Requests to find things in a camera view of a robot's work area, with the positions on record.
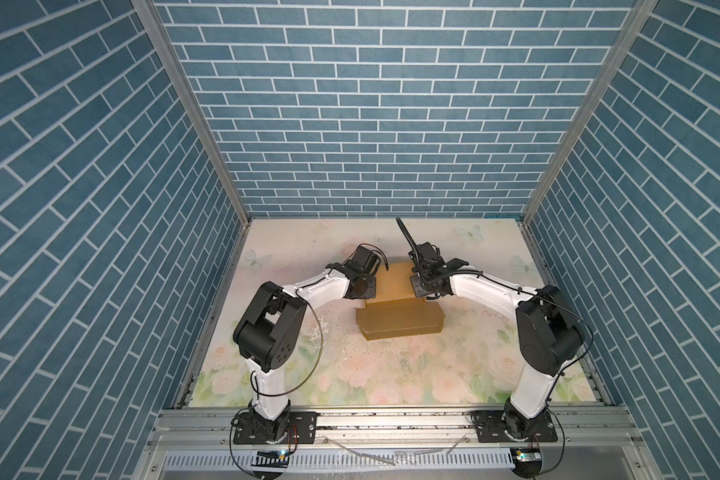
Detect brown cardboard box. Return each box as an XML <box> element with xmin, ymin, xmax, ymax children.
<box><xmin>355</xmin><ymin>258</ymin><xmax>445</xmax><ymax>341</ymax></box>

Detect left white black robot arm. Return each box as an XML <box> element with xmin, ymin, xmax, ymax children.
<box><xmin>233</xmin><ymin>263</ymin><xmax>379</xmax><ymax>421</ymax></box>

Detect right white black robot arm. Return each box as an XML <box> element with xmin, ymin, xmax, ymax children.
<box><xmin>411</xmin><ymin>267</ymin><xmax>586</xmax><ymax>421</ymax></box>

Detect left green circuit board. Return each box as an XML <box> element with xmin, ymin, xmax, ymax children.
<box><xmin>251</xmin><ymin>451</ymin><xmax>291</xmax><ymax>471</ymax></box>

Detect green circuit board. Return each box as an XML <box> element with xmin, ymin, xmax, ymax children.
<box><xmin>251</xmin><ymin>451</ymin><xmax>291</xmax><ymax>471</ymax></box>
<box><xmin>511</xmin><ymin>448</ymin><xmax>543</xmax><ymax>464</ymax></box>

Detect right green circuit board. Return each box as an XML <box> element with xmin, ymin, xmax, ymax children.
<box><xmin>511</xmin><ymin>448</ymin><xmax>543</xmax><ymax>464</ymax></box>

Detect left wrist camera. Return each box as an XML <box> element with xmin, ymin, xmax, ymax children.
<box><xmin>343</xmin><ymin>245</ymin><xmax>382</xmax><ymax>276</ymax></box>

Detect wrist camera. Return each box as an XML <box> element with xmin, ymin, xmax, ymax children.
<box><xmin>413</xmin><ymin>242</ymin><xmax>446</xmax><ymax>272</ymax></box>
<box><xmin>343</xmin><ymin>245</ymin><xmax>382</xmax><ymax>276</ymax></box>

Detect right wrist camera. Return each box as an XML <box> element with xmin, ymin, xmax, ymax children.
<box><xmin>413</xmin><ymin>242</ymin><xmax>446</xmax><ymax>272</ymax></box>

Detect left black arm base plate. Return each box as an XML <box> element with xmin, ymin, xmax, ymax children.
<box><xmin>232</xmin><ymin>409</ymin><xmax>318</xmax><ymax>445</ymax></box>

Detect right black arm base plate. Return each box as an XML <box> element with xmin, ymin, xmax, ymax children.
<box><xmin>468</xmin><ymin>408</ymin><xmax>558</xmax><ymax>443</ymax></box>

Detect aluminium front rail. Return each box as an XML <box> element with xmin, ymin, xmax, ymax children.
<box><xmin>135</xmin><ymin>404</ymin><xmax>660</xmax><ymax>479</ymax></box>

